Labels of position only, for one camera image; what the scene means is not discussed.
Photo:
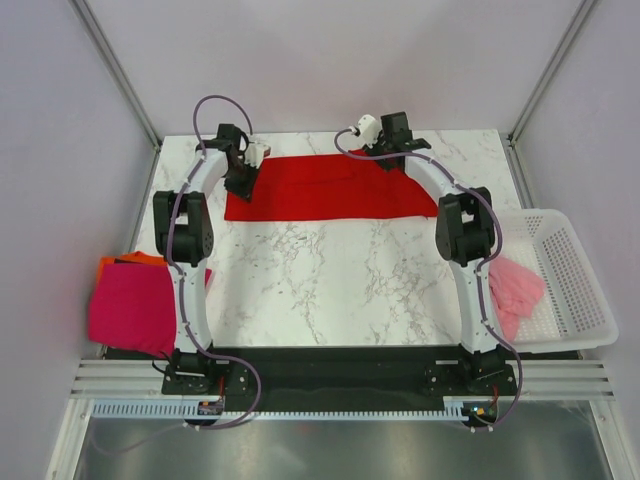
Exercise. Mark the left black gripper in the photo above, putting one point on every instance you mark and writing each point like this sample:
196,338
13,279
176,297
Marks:
245,191

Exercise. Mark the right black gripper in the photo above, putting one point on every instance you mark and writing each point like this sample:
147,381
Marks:
373,149

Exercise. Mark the red t shirt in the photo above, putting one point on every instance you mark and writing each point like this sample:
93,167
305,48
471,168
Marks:
329,187

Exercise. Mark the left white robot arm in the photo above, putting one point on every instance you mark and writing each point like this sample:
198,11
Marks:
184,236

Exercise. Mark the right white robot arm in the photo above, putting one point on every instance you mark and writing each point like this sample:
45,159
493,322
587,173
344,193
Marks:
467,236

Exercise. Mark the orange folded t shirt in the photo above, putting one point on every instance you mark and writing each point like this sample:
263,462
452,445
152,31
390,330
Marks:
136,257

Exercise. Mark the magenta folded t shirt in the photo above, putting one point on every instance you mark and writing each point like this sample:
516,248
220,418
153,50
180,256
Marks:
134,308

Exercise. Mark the pink t shirt in basket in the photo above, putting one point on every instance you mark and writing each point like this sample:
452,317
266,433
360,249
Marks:
515,292

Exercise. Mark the white plastic basket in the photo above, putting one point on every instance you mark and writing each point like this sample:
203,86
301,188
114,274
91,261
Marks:
573,313

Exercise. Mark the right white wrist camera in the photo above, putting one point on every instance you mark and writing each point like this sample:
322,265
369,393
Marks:
367,129

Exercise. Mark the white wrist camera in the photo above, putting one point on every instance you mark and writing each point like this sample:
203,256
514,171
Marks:
367,129
255,154

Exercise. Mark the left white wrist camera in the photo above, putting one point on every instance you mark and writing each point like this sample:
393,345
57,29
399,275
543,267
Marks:
255,154

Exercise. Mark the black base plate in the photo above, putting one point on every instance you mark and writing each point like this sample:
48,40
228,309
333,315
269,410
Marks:
339,377

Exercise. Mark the aluminium rail frame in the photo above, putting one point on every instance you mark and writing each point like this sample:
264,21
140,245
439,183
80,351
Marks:
543,380

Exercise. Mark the white slotted cable duct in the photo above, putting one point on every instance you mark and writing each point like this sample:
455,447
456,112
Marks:
193,409

